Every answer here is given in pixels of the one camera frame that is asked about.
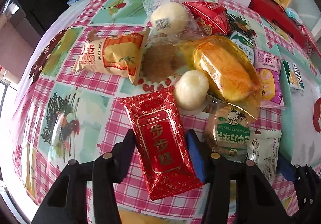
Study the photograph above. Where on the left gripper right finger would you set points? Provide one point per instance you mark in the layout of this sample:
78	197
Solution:
256	200

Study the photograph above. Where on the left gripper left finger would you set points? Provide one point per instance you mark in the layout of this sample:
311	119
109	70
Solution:
65	202

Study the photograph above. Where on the teal white tray box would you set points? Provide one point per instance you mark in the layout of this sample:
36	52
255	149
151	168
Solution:
300	142

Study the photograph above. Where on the milk biscuit packet red white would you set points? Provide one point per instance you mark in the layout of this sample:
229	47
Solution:
316	115

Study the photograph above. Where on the red gold cake packet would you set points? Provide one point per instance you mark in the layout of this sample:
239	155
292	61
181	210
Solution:
164	157

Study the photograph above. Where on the orange bread clear packet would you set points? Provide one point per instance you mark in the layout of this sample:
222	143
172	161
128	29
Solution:
232	77

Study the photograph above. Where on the round white bun packet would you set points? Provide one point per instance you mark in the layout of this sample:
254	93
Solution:
190	92

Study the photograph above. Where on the beige egg roll packet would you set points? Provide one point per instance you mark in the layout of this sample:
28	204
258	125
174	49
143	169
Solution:
119	55

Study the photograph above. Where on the green white cracker packet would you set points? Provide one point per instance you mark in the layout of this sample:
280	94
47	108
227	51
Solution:
294	77

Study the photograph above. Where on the beige snack packet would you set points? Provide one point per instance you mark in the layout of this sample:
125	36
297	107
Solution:
263	148

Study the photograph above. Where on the green chef biscuit packet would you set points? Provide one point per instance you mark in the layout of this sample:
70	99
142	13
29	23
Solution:
227	132

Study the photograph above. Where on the checkered picture tablecloth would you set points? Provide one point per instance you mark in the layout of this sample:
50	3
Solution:
63	115

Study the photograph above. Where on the pink egg roll packet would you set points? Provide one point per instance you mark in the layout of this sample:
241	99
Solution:
268	67

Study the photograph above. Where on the red patterned box lid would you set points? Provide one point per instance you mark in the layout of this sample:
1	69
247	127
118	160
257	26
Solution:
310	45

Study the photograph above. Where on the green white biscuit packet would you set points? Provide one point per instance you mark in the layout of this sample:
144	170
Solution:
243	43

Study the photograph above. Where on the large red gift box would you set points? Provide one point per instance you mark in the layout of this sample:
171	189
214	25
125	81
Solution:
269	10

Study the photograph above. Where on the red triangular snack packet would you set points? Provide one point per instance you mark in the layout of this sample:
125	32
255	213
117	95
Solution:
210	17

